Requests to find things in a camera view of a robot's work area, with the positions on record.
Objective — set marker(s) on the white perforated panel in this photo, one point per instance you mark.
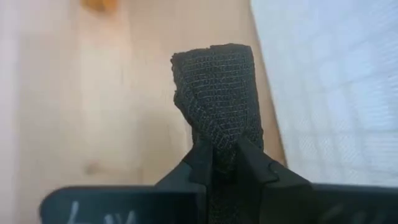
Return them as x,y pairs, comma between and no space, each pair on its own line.
342,93

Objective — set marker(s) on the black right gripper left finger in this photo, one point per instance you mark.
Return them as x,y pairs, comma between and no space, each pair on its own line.
186,177

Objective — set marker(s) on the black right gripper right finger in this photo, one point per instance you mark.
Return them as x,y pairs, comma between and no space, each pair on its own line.
286,193

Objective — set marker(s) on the black elastic bandage roll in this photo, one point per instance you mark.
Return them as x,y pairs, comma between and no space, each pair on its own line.
217,93

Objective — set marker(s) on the orange pill bottle white cap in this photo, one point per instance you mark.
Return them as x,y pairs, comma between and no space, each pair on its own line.
99,4

